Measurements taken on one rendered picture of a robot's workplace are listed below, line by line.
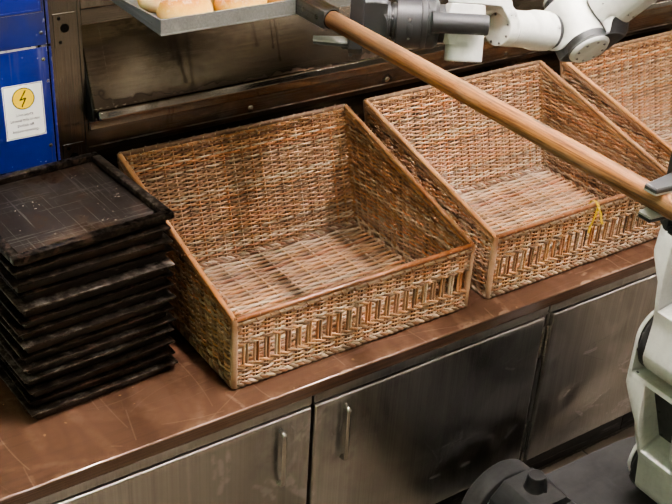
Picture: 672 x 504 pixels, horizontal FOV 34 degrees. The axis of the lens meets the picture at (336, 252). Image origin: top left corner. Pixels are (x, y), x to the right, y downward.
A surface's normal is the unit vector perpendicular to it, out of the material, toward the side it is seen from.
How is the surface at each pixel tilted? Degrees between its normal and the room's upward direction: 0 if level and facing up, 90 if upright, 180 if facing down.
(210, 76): 70
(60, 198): 0
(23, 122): 90
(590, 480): 0
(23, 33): 90
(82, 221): 0
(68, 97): 90
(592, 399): 90
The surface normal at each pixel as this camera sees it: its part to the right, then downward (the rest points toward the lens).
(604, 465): 0.05, -0.86
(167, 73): 0.55, 0.13
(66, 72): 0.56, 0.45
